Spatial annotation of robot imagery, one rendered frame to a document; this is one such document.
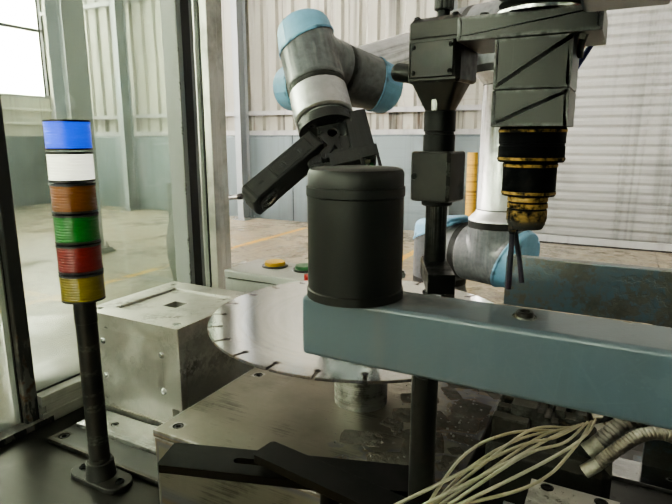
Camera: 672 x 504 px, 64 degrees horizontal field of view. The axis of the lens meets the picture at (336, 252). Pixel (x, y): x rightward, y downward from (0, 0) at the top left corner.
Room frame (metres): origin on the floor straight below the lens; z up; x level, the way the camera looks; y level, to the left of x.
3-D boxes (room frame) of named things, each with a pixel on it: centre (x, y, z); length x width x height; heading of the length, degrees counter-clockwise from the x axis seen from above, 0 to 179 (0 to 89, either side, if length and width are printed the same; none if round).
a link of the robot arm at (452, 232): (1.16, -0.23, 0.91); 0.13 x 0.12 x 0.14; 42
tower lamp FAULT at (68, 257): (0.57, 0.28, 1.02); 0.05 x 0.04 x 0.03; 152
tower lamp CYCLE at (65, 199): (0.57, 0.28, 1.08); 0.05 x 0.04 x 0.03; 152
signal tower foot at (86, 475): (0.57, 0.28, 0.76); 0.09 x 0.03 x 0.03; 62
